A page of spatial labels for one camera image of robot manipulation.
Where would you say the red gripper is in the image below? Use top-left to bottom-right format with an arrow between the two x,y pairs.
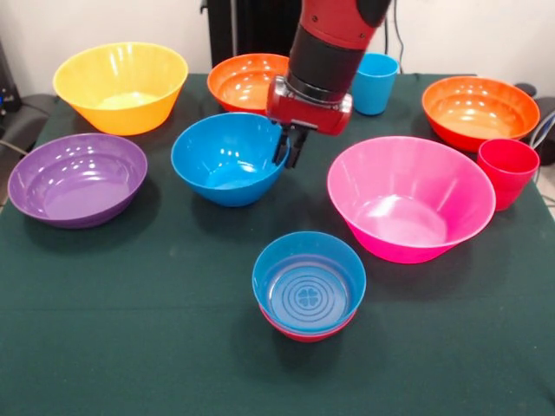
264,75 -> 354,171

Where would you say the deep blue bowl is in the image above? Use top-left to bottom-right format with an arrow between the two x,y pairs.
170,112 -> 291,208

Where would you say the small flat-bottomed blue bowl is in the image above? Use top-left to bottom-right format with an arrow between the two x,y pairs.
251,231 -> 368,335

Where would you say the small red bowl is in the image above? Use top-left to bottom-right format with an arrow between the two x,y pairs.
258,302 -> 359,344

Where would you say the orange bowl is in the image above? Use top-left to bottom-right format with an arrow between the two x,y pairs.
206,53 -> 291,116
421,75 -> 541,153

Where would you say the blue cup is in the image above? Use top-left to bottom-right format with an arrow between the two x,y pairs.
349,52 -> 401,116

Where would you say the large pink bowl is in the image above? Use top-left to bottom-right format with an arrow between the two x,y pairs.
326,135 -> 498,265

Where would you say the large yellow bowl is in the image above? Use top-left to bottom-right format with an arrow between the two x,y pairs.
52,42 -> 189,137

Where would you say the red cup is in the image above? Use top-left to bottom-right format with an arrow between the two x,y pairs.
476,138 -> 541,212

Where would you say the purple bowl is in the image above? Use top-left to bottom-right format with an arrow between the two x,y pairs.
7,133 -> 149,230

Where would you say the dark green table cloth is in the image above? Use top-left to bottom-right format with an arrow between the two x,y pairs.
0,72 -> 555,416

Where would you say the dark grey object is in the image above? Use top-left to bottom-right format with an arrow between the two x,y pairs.
514,81 -> 555,146

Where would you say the grey padded seat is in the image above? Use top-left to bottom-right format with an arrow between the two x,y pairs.
0,93 -> 60,151

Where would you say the black device box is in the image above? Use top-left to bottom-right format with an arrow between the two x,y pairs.
0,38 -> 21,131

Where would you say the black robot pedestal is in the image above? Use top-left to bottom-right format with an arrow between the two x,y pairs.
199,0 -> 307,75

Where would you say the black wall cable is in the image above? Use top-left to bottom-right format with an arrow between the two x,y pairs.
383,0 -> 408,74

